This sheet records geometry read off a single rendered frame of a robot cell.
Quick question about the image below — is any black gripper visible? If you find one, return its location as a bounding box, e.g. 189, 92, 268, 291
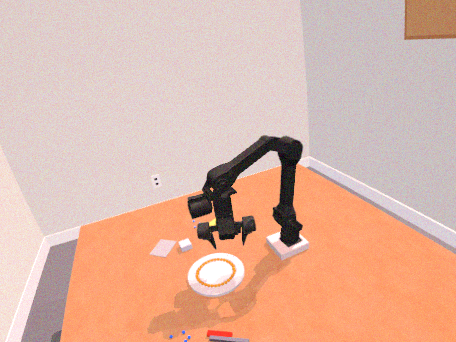
196, 209, 257, 250

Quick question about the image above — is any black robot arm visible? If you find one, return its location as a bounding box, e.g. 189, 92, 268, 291
187, 135, 303, 248

